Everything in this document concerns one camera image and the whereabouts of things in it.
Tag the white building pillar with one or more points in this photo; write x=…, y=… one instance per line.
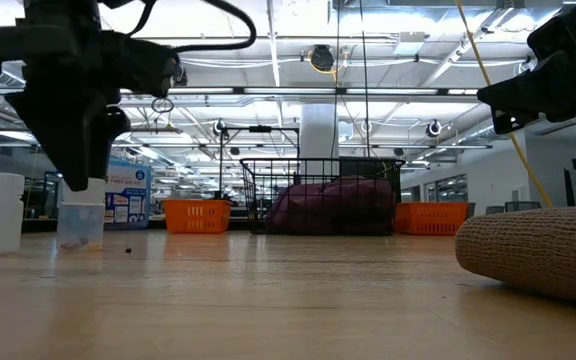
x=318, y=130

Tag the small black ceiling reel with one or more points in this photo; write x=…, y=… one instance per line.
x=433, y=128

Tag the blue first aid kit box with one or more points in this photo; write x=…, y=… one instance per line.
x=130, y=195

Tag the maroon cloth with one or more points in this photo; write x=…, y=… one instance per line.
x=333, y=205

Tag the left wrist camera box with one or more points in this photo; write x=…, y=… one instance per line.
x=143, y=65

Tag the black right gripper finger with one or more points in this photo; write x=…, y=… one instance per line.
x=513, y=120
x=543, y=85

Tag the tan elastic bandage roll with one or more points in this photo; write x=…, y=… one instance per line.
x=543, y=250

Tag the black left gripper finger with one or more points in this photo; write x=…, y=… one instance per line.
x=68, y=145
x=113, y=130

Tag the long ceiling light strip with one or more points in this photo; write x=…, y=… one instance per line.
x=288, y=91

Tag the clear bottle with white cap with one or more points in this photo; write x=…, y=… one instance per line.
x=80, y=225

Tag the orange plastic basket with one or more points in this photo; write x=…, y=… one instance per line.
x=433, y=217
x=197, y=216

